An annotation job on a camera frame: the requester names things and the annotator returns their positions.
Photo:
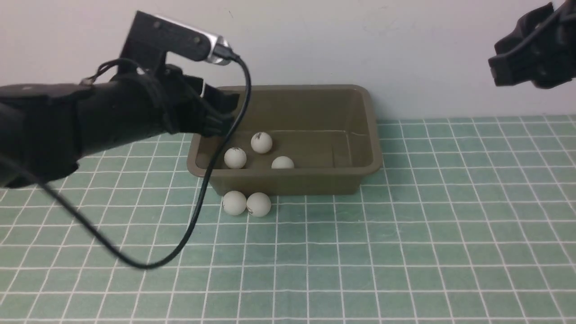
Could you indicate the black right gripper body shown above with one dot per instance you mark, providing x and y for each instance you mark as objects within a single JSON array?
[{"x": 540, "y": 49}]

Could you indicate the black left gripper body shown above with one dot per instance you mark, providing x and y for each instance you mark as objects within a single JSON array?
[{"x": 184, "y": 93}]

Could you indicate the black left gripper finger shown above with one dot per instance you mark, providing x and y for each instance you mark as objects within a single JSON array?
[
  {"x": 221, "y": 101},
  {"x": 209, "y": 122}
]

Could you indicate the plain white ball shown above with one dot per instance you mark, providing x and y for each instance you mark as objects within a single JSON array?
[{"x": 261, "y": 142}]

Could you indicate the white logo ball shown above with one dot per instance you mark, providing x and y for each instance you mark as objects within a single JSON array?
[
  {"x": 258, "y": 204},
  {"x": 234, "y": 203}
]

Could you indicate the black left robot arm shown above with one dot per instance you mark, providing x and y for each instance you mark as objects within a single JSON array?
[{"x": 48, "y": 128}]

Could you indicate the olive plastic bin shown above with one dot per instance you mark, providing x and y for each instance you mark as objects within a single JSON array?
[{"x": 329, "y": 131}]

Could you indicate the green checkered tablecloth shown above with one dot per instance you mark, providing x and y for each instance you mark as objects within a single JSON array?
[{"x": 470, "y": 221}]

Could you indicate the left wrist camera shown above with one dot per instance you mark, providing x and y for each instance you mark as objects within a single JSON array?
[{"x": 151, "y": 37}]

